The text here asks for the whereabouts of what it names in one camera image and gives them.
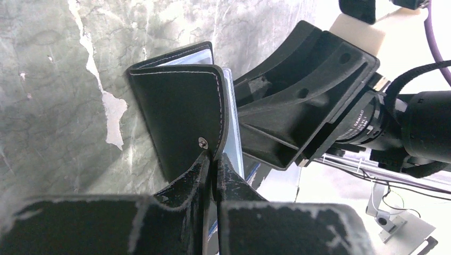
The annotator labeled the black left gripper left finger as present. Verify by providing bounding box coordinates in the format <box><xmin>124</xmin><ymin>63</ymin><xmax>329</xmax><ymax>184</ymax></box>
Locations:
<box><xmin>1</xmin><ymin>152</ymin><xmax>211</xmax><ymax>254</ymax></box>

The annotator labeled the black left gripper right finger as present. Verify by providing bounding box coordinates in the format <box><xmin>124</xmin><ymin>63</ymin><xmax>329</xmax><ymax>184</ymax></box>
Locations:
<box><xmin>215</xmin><ymin>154</ymin><xmax>374</xmax><ymax>254</ymax></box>

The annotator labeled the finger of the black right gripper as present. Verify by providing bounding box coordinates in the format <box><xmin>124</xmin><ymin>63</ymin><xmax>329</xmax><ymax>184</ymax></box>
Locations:
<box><xmin>238</xmin><ymin>42</ymin><xmax>380</xmax><ymax>170</ymax></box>
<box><xmin>235</xmin><ymin>21</ymin><xmax>344</xmax><ymax>116</ymax></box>

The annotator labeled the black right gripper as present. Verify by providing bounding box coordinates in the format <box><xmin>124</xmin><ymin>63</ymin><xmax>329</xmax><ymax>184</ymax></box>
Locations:
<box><xmin>324</xmin><ymin>74</ymin><xmax>450</xmax><ymax>178</ymax></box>

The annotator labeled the black leather card holder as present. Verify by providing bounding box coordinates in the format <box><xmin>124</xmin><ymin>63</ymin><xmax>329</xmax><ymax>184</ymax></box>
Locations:
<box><xmin>125</xmin><ymin>41</ymin><xmax>244</xmax><ymax>182</ymax></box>

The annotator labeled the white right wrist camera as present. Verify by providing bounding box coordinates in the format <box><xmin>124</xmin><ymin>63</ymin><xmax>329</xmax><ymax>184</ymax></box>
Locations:
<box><xmin>329</xmin><ymin>1</ymin><xmax>430</xmax><ymax>59</ymax></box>

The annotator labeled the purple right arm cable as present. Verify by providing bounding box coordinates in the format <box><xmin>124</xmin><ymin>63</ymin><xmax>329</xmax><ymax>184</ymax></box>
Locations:
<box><xmin>423</xmin><ymin>0</ymin><xmax>451</xmax><ymax>87</ymax></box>

